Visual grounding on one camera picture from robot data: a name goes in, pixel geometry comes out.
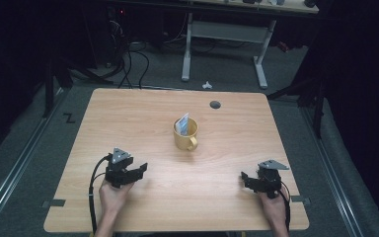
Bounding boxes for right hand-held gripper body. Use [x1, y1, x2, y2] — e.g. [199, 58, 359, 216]
[252, 159, 290, 199]

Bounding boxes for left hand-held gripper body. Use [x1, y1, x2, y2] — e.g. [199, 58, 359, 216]
[104, 146, 136, 190]

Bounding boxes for yellow mug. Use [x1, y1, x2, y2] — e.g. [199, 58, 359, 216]
[173, 117, 200, 152]

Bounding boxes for white and blue tube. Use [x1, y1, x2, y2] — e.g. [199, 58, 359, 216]
[174, 112, 190, 136]

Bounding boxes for person's left hand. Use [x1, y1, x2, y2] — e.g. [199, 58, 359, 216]
[98, 179, 136, 222]

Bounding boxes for person's right hand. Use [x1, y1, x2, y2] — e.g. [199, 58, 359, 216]
[257, 189, 290, 229]

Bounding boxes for grey tape strip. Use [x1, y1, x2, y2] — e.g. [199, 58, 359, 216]
[290, 195, 312, 207]
[40, 198, 67, 210]

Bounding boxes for black metal stand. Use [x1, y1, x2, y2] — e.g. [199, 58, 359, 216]
[41, 53, 114, 119]
[265, 73, 329, 140]

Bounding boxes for red object under desk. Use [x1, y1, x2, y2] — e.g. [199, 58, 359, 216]
[276, 39, 291, 53]

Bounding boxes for white-framed desk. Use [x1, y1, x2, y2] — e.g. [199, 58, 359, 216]
[180, 0, 320, 90]

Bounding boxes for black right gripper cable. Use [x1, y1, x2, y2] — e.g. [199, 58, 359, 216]
[278, 180, 292, 232]

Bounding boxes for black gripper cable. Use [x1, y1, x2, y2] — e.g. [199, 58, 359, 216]
[278, 180, 292, 232]
[88, 155, 111, 235]

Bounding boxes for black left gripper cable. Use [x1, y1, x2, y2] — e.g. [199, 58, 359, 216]
[88, 155, 111, 235]

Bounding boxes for metal floor rail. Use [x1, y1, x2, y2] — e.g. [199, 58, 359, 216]
[299, 104, 365, 237]
[0, 87, 68, 233]

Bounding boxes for black floor cables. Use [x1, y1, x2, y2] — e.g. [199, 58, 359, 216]
[107, 13, 151, 90]

